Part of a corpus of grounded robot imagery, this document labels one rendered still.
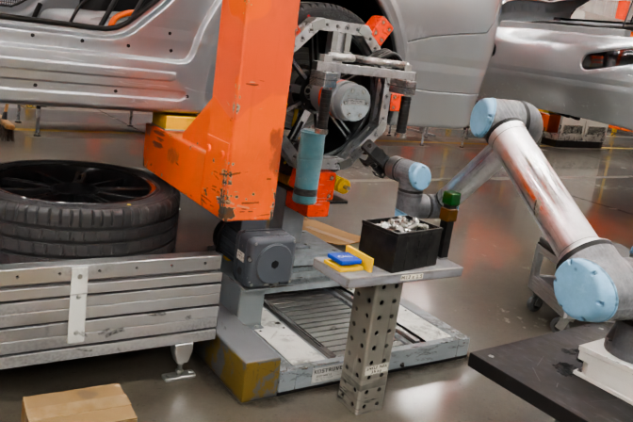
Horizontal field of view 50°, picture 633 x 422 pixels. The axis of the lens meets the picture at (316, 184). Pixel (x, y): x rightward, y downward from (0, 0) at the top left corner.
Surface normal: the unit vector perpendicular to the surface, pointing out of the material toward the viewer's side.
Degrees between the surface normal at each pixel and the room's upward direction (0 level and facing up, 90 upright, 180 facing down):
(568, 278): 94
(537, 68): 88
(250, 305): 90
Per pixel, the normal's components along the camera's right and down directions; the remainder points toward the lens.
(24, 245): -0.07, 0.20
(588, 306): -0.90, 0.04
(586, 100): -0.66, 0.39
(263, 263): 0.54, 0.25
